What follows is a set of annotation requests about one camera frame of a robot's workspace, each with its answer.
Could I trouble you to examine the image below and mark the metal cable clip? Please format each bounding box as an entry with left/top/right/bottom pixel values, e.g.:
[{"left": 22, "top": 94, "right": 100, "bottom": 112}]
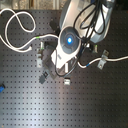
[
  {"left": 36, "top": 40, "right": 46, "bottom": 67},
  {"left": 97, "top": 50, "right": 109, "bottom": 70}
]

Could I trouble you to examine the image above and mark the metal cable clip left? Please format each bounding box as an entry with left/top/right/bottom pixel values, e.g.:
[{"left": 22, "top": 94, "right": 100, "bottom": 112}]
[{"left": 36, "top": 40, "right": 46, "bottom": 67}]

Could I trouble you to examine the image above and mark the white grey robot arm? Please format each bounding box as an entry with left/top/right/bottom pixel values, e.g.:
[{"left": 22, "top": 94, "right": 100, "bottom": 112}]
[{"left": 51, "top": 0, "right": 115, "bottom": 77}]

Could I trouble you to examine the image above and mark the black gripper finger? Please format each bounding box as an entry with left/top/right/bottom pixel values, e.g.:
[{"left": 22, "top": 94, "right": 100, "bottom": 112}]
[{"left": 39, "top": 69, "right": 49, "bottom": 83}]

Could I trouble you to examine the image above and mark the small metal clip bottom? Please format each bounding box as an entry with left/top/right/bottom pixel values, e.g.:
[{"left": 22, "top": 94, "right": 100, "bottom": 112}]
[{"left": 64, "top": 78, "right": 71, "bottom": 85}]

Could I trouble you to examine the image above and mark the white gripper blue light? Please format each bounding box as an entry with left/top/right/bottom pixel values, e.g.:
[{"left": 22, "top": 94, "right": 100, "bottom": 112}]
[{"left": 51, "top": 27, "right": 81, "bottom": 69}]

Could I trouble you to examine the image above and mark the blue object at edge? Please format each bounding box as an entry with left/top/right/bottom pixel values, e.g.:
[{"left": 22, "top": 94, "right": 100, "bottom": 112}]
[{"left": 0, "top": 84, "right": 5, "bottom": 93}]

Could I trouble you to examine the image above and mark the metal cable clip right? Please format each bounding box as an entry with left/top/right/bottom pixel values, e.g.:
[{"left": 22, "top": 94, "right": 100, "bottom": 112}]
[{"left": 97, "top": 50, "right": 109, "bottom": 70}]

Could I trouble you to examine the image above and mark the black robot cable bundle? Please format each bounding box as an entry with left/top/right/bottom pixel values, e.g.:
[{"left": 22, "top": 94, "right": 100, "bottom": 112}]
[{"left": 73, "top": 0, "right": 113, "bottom": 44}]

